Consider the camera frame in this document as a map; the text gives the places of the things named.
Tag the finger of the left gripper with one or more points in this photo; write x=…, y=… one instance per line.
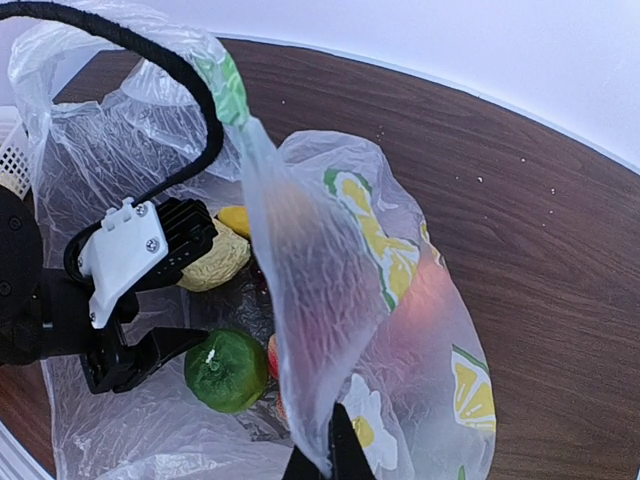
x=154, y=350

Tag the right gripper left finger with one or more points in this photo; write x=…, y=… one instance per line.
x=299, y=467

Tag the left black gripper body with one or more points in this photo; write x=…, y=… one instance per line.
x=45, y=314

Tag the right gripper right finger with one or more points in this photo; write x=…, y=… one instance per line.
x=346, y=454

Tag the yellow green fruit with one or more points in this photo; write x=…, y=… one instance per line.
x=228, y=371

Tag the pale fruit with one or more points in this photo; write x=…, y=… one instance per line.
x=229, y=254

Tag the clear plastic bag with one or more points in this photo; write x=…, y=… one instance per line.
x=117, y=103

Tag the white plastic basket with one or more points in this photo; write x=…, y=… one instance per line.
x=14, y=163

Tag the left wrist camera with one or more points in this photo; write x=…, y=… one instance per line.
x=137, y=247

